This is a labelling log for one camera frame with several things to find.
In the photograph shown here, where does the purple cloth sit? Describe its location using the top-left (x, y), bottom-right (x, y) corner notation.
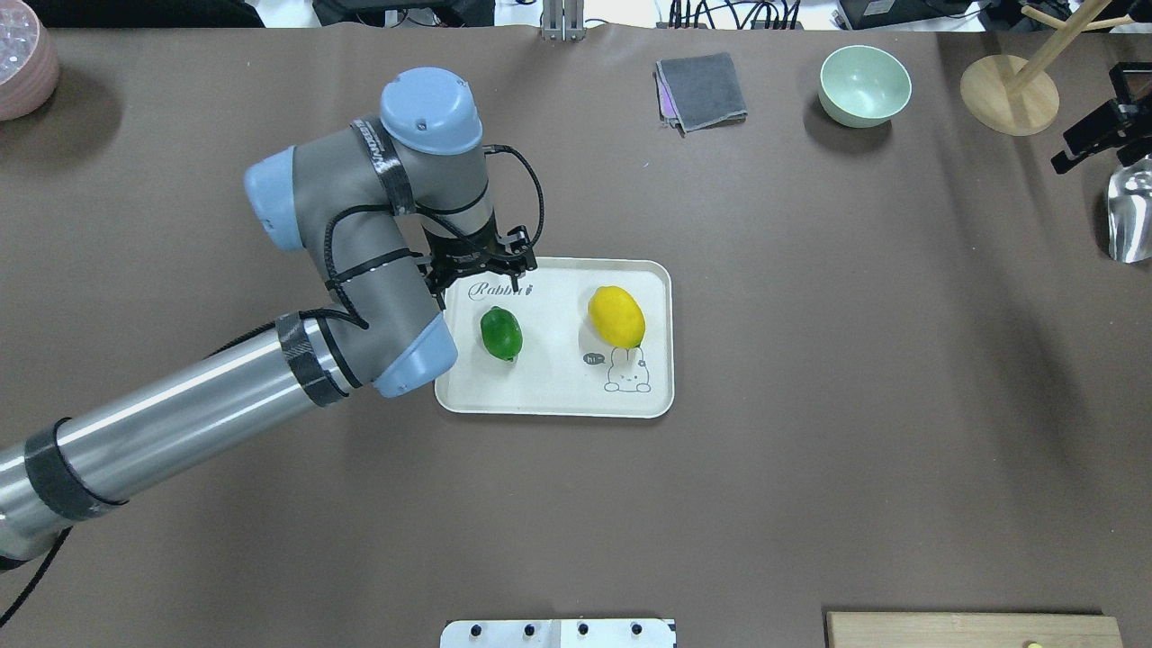
top-left (653, 71), bottom-right (679, 125)

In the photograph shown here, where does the yellow lemon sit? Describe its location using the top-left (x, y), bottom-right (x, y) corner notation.
top-left (588, 284), bottom-right (646, 349)

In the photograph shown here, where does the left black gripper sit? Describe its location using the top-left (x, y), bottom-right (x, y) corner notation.
top-left (418, 217), bottom-right (536, 311)

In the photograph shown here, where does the silver scoop far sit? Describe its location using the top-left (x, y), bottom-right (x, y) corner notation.
top-left (1105, 156), bottom-right (1151, 264)

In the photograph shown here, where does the pink bowl of ice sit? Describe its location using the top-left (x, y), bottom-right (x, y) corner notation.
top-left (1, 1), bottom-right (60, 122)

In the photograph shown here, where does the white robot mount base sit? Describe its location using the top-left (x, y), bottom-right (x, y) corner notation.
top-left (439, 616), bottom-right (679, 647)

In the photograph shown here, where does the wooden banana stand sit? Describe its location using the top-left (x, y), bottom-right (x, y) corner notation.
top-left (961, 1), bottom-right (1149, 137)

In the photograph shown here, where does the green lime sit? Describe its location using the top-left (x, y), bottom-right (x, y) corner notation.
top-left (479, 306), bottom-right (524, 362)

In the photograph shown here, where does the white rabbit tray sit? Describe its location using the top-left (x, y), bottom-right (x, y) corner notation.
top-left (435, 257), bottom-right (675, 419)

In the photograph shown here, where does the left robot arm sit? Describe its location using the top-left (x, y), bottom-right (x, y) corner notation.
top-left (1, 67), bottom-right (536, 571)

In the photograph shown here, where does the grey folded cloth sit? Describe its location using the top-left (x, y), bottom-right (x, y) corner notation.
top-left (654, 52), bottom-right (748, 134)

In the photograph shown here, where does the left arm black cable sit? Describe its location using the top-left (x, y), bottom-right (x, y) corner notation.
top-left (0, 144), bottom-right (546, 631)

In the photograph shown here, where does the wooden cutting board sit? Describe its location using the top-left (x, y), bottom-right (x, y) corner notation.
top-left (824, 611), bottom-right (1123, 647)

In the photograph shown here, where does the aluminium frame post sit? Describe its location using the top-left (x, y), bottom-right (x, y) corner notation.
top-left (540, 0), bottom-right (588, 42)

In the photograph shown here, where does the mint green bowl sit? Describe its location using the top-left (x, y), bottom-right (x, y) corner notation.
top-left (817, 45), bottom-right (914, 129)

